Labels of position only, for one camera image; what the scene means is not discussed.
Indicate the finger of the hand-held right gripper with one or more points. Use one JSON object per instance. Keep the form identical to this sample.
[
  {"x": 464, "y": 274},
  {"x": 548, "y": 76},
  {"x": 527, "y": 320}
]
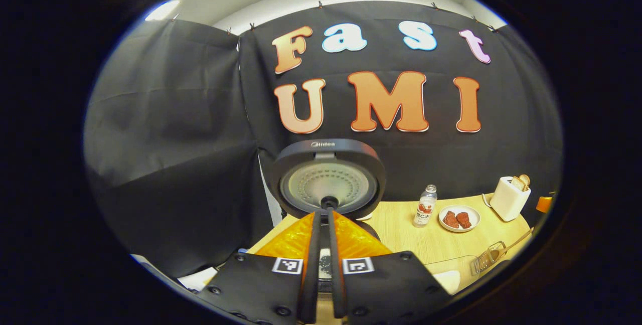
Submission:
[{"x": 543, "y": 204}]

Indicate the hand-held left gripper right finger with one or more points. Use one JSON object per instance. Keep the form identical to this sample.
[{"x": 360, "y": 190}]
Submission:
[{"x": 337, "y": 275}]

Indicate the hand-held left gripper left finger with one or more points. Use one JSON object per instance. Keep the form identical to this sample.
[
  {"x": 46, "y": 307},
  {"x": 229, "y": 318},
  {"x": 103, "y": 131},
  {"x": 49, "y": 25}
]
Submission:
[{"x": 310, "y": 275}]

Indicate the white rice grains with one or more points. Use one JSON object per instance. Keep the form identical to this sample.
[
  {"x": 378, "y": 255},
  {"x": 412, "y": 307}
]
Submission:
[{"x": 325, "y": 264}]

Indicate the dark grey rice cooker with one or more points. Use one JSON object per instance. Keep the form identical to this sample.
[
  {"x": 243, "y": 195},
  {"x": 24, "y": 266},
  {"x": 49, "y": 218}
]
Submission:
[{"x": 328, "y": 184}]

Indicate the toasted bread slice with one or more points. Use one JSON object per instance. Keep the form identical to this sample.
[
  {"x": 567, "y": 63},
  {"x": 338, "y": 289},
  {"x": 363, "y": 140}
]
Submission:
[
  {"x": 524, "y": 180},
  {"x": 516, "y": 183}
]

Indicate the white toaster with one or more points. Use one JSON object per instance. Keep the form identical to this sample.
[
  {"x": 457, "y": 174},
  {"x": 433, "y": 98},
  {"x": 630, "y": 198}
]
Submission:
[{"x": 506, "y": 199}]

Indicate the white round plate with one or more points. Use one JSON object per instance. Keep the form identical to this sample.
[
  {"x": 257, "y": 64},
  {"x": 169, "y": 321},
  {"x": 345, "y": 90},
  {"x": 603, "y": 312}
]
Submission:
[{"x": 474, "y": 213}]

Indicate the red meat piece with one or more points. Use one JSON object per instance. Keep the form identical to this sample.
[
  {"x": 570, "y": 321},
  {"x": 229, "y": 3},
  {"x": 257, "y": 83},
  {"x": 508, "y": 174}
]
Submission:
[
  {"x": 451, "y": 219},
  {"x": 464, "y": 220}
]

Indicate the clear drink bottle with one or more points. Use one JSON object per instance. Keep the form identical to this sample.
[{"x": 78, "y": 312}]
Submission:
[{"x": 425, "y": 209}]

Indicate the ceiling light panel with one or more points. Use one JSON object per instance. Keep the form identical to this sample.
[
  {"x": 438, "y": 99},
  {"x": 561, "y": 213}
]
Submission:
[{"x": 161, "y": 10}]

